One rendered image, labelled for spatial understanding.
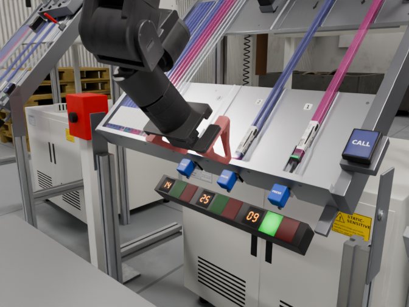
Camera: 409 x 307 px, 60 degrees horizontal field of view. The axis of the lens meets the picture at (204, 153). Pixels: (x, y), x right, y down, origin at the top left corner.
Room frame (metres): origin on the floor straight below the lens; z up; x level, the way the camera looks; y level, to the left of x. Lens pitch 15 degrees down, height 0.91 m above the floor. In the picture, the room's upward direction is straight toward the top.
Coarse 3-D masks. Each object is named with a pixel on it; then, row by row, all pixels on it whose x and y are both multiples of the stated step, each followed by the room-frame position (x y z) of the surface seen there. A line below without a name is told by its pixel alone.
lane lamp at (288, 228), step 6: (282, 222) 0.50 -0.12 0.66; (288, 222) 0.50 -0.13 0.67; (294, 222) 0.50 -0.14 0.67; (300, 222) 0.49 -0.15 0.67; (282, 228) 0.50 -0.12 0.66; (288, 228) 0.49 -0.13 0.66; (294, 228) 0.49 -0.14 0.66; (276, 234) 0.49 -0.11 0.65; (282, 234) 0.49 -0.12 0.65; (288, 234) 0.49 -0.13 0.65; (294, 234) 0.48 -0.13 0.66; (288, 240) 0.48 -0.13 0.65
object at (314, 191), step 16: (96, 128) 0.94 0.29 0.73; (128, 144) 0.89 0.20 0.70; (144, 144) 0.81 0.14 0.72; (176, 160) 0.77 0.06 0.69; (192, 160) 0.71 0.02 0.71; (208, 160) 0.66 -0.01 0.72; (240, 176) 0.63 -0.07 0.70; (256, 176) 0.59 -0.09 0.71; (272, 176) 0.55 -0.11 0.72; (288, 176) 0.53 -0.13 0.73; (304, 176) 0.52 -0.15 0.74; (304, 192) 0.53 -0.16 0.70; (320, 192) 0.50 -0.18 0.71
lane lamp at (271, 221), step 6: (270, 216) 0.52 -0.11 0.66; (276, 216) 0.52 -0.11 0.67; (282, 216) 0.51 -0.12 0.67; (264, 222) 0.52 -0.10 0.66; (270, 222) 0.51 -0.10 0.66; (276, 222) 0.51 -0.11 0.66; (264, 228) 0.51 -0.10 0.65; (270, 228) 0.51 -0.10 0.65; (276, 228) 0.50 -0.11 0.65; (270, 234) 0.50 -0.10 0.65
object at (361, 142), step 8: (352, 136) 0.50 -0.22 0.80; (360, 136) 0.50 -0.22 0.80; (368, 136) 0.49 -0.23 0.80; (376, 136) 0.48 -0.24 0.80; (352, 144) 0.49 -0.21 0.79; (360, 144) 0.49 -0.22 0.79; (368, 144) 0.48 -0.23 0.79; (344, 152) 0.49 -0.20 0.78; (352, 152) 0.48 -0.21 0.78; (360, 152) 0.48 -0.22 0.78; (368, 152) 0.47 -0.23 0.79
